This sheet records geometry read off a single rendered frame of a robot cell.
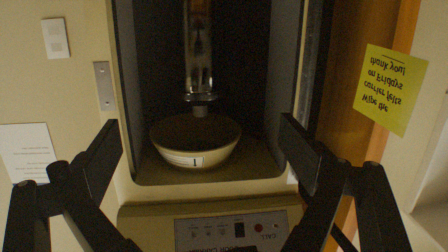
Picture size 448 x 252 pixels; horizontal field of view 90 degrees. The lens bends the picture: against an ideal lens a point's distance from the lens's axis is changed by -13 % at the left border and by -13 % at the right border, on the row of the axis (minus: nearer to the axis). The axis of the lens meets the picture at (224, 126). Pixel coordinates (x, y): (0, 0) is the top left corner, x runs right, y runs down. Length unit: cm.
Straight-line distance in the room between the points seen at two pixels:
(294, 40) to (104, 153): 30
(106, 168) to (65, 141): 80
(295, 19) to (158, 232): 39
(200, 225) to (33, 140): 73
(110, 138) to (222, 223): 30
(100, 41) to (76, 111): 56
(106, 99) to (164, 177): 17
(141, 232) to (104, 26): 31
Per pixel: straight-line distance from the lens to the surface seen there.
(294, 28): 40
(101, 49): 37
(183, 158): 44
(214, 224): 44
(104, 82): 38
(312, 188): 17
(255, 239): 45
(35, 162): 108
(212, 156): 44
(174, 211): 45
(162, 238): 45
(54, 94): 92
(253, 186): 46
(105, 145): 18
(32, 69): 93
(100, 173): 17
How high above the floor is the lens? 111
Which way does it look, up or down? 24 degrees up
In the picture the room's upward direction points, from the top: 179 degrees counter-clockwise
